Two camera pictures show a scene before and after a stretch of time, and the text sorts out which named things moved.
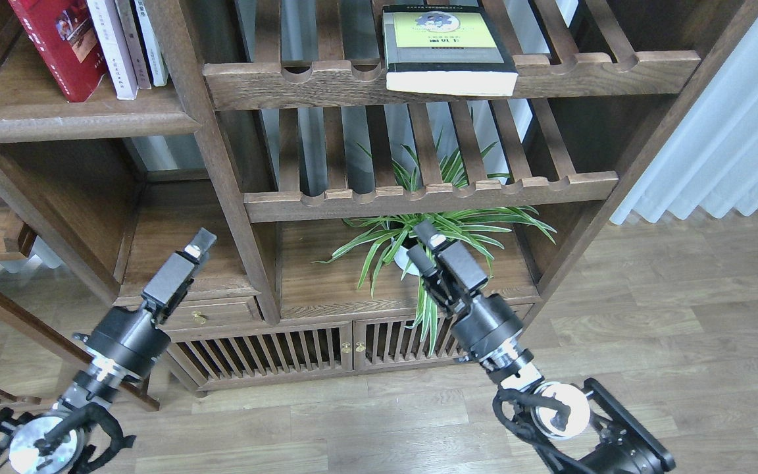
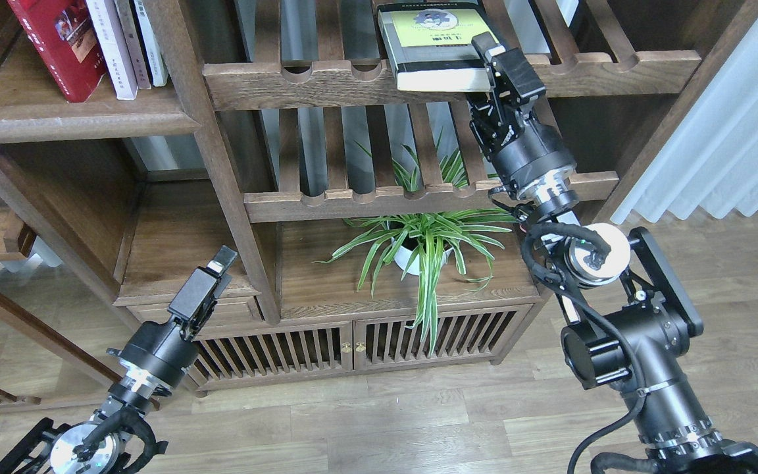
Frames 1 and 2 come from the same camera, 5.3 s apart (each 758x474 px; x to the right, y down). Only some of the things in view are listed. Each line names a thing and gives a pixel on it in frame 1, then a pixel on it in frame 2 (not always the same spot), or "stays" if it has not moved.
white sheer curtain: [736, 143] stays
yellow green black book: [444, 49] stays
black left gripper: [131, 340] to [156, 353]
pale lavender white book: [115, 41] stays
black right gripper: [480, 320] to [529, 152]
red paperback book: [65, 31] stays
